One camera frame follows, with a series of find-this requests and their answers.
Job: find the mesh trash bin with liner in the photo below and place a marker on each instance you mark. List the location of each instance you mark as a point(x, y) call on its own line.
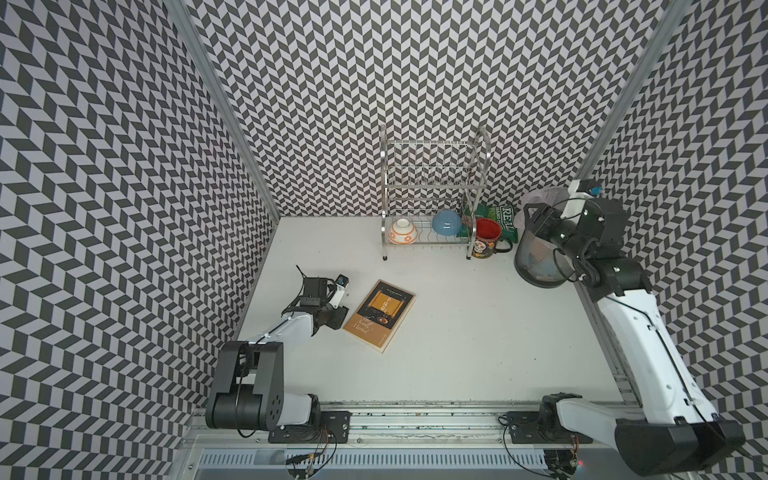
point(538, 262)

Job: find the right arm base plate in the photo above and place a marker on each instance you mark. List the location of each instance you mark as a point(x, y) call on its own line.
point(528, 427)

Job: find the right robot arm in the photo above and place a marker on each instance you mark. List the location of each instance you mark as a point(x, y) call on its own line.
point(680, 430)

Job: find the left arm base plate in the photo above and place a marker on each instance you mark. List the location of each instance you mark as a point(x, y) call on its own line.
point(327, 427)

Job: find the metal dish rack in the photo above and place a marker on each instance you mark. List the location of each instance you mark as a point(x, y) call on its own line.
point(420, 178)

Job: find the green snack bag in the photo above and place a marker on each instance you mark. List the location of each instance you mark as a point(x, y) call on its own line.
point(504, 215)

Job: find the red interior mug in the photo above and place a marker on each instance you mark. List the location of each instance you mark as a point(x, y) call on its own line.
point(489, 239)

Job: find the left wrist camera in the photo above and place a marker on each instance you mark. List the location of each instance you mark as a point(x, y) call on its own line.
point(337, 290)

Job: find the brown book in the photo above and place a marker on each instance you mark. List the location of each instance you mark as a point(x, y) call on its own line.
point(378, 318)

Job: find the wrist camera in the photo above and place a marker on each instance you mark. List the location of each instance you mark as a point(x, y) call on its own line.
point(579, 192)
point(337, 290)

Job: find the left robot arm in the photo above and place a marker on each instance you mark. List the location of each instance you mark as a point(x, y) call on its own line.
point(248, 391)

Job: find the aluminium front rail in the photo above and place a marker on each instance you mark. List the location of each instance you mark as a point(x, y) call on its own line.
point(424, 424)

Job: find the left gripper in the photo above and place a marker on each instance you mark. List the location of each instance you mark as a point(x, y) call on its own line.
point(338, 318)

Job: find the white orange patterned bowl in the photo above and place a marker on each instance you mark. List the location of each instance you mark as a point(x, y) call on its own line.
point(403, 231)

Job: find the blue bowl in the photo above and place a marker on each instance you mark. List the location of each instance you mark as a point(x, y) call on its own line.
point(447, 223)

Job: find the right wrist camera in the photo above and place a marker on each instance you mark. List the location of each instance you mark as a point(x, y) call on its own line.
point(579, 192)

